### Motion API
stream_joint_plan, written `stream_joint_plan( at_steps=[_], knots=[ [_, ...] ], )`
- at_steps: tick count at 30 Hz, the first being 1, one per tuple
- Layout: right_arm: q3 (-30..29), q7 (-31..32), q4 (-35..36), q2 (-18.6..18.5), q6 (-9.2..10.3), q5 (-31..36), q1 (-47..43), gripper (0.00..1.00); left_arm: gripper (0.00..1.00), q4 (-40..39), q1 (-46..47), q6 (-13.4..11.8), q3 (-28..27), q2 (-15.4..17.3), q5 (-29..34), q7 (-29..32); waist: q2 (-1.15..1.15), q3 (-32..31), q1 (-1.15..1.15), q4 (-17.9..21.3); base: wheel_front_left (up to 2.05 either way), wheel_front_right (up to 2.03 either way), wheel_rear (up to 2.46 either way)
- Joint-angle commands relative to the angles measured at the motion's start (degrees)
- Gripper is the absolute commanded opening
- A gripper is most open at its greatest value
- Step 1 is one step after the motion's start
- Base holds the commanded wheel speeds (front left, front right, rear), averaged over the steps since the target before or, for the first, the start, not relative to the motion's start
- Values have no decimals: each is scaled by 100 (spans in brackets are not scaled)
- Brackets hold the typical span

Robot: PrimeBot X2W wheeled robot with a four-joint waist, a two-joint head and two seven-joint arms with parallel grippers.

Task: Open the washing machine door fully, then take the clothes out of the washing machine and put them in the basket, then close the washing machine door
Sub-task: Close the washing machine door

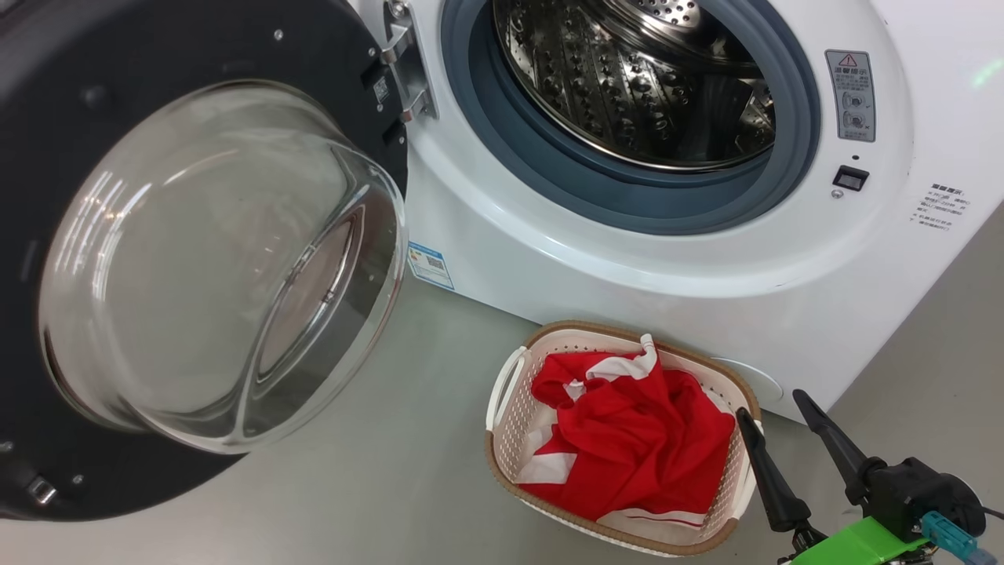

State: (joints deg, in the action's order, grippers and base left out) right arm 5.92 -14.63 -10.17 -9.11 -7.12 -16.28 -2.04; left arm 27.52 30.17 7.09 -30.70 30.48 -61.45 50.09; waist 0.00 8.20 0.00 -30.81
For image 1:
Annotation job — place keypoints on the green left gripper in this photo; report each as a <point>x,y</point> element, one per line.
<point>855,545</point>

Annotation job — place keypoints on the red and white garment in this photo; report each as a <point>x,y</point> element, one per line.
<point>627,439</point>

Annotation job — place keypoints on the black glass washing machine door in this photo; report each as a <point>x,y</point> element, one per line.
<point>94,63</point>

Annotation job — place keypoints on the white front-load washing machine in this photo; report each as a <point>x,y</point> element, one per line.
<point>588,259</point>

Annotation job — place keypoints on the cream perforated laundry basket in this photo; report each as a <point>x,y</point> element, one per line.
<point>510,439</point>

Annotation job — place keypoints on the grey rubber door gasket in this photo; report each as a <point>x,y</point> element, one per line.
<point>549,184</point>

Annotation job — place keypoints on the silver door hinge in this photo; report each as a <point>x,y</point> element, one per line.
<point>408,71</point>

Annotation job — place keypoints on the small door code label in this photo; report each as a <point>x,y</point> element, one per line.
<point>380,90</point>

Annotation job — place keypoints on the round white filter cover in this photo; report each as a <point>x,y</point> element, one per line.
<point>757,380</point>

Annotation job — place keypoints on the grey warning sticker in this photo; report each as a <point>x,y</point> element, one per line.
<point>851,94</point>

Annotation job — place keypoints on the perforated steel drum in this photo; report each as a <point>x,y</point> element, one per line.
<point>612,86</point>

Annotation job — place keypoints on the blue energy label sticker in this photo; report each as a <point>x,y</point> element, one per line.
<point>430,267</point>

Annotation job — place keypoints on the teal left camera connector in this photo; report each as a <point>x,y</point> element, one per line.
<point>945,530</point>

